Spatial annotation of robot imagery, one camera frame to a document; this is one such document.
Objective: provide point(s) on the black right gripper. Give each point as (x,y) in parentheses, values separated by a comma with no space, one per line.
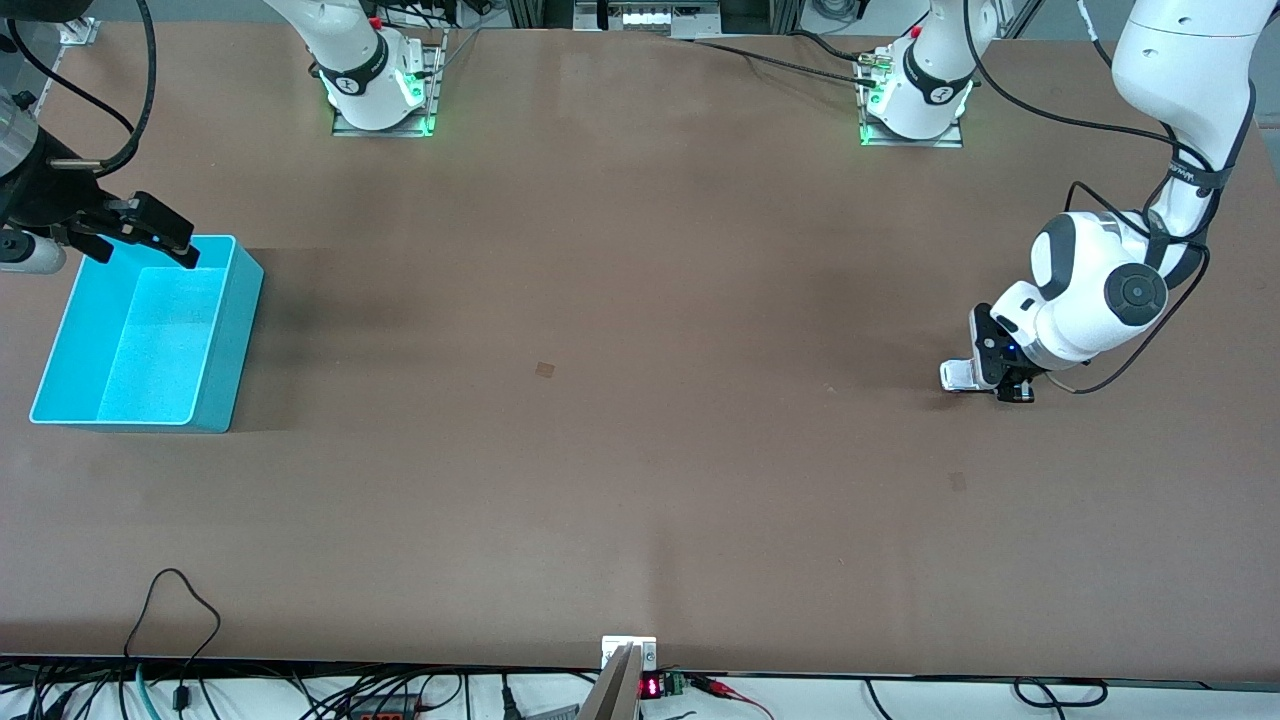
(48,203)

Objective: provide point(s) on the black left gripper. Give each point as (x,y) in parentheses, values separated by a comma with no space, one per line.
(1019,389)

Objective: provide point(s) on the white and black jeep toy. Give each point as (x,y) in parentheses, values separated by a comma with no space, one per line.
(958,375)

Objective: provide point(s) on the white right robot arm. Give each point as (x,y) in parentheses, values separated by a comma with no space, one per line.
(355,60)

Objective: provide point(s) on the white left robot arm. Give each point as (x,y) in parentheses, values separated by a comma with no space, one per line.
(1180,60)

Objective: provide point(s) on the teal plastic bin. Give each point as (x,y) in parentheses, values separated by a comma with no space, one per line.
(150,350)

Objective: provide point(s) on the red digit display module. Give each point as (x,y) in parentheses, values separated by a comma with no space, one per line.
(655,686)

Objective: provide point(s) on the metal device with white lights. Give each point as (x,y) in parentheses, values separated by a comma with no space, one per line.
(650,18)

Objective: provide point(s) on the metal corner bracket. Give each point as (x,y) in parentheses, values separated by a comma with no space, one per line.
(80,32)

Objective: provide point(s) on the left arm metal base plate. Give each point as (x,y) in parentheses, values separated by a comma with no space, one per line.
(905,140)

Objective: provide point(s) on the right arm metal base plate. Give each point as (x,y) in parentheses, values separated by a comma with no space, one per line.
(435,80)

